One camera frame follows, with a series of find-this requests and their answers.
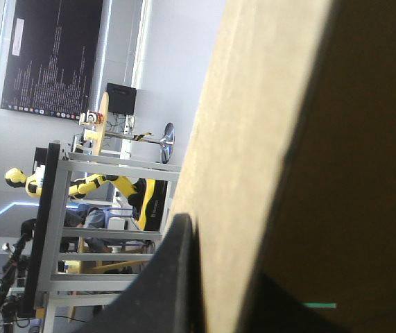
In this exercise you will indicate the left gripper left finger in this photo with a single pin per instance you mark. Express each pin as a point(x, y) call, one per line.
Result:
point(163, 291)

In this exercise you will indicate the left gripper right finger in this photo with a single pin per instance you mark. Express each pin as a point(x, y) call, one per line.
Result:
point(270, 312)

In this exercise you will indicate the brown cardboard box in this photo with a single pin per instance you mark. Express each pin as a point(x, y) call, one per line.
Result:
point(274, 138)

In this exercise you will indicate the person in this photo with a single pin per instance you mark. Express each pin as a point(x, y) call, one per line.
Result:
point(95, 218)

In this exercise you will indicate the yellow robot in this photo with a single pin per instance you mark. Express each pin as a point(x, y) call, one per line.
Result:
point(121, 185)

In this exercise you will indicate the black square panel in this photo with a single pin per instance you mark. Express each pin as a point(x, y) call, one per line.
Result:
point(121, 98)

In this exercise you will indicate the grey metal frame rack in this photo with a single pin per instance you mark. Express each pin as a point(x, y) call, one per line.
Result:
point(53, 215)

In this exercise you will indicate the round wooden pedestal table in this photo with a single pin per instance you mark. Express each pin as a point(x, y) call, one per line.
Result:
point(101, 135)

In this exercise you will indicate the dark wall display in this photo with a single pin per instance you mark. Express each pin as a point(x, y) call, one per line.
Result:
point(55, 52)

